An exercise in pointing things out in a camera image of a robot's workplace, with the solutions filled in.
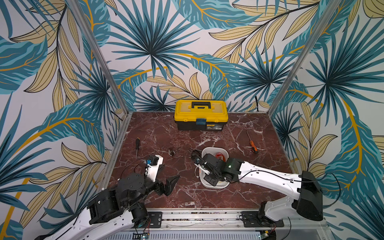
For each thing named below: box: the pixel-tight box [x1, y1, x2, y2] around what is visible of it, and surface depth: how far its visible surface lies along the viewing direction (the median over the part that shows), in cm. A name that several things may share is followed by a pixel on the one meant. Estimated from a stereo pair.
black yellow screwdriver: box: [135, 137, 140, 160], surface depth 102 cm
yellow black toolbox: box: [174, 99, 229, 131], surface depth 100 cm
